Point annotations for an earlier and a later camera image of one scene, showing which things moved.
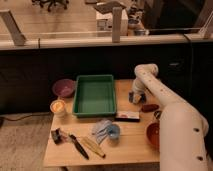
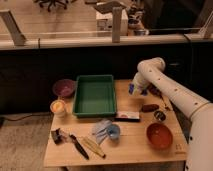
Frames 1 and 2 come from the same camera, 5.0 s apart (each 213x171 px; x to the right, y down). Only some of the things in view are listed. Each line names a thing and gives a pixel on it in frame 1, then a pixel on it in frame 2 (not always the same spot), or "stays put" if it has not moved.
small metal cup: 157,113 stays put
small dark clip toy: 57,136 stays put
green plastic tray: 94,96 stays put
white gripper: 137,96 to 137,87
